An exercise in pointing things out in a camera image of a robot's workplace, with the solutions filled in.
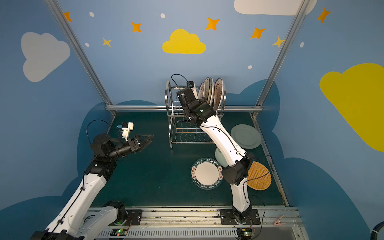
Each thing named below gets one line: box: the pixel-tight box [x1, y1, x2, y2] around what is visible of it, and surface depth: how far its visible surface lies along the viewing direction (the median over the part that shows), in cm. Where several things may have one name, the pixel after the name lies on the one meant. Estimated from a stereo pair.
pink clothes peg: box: [273, 214, 286, 226], surface depth 75 cm
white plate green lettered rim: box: [191, 157, 224, 190], surface depth 91 cm
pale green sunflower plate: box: [215, 147, 229, 168], surface depth 95 cm
